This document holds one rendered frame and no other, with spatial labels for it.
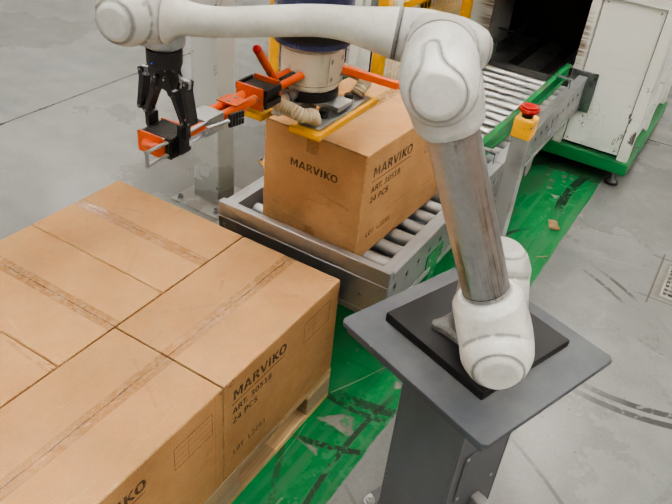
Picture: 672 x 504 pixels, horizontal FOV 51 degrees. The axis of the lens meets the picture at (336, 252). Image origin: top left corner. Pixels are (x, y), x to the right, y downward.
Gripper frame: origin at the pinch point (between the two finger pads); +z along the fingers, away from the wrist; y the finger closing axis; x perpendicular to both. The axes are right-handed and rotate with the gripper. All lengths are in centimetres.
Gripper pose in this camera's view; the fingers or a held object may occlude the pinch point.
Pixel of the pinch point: (168, 135)
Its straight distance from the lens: 163.8
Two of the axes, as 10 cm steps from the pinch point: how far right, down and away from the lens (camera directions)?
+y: -8.5, -3.7, 3.8
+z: -0.9, 8.1, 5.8
